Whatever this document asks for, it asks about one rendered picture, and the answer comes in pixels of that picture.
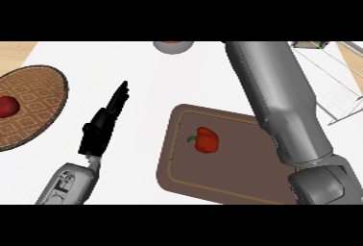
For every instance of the red bell pepper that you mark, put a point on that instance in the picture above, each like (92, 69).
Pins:
(207, 140)

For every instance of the red tomato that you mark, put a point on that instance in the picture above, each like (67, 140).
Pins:
(8, 106)

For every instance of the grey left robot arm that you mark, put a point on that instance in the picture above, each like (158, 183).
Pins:
(70, 184)

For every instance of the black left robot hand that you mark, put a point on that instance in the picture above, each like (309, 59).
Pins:
(101, 125)

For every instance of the grey round bowl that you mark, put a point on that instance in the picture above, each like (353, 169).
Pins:
(173, 47)

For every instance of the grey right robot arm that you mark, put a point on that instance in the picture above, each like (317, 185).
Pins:
(283, 109)

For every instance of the brown woven round placemat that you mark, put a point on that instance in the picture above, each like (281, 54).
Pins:
(30, 102)

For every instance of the brown rectangular tray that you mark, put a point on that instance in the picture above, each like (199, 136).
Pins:
(222, 160)

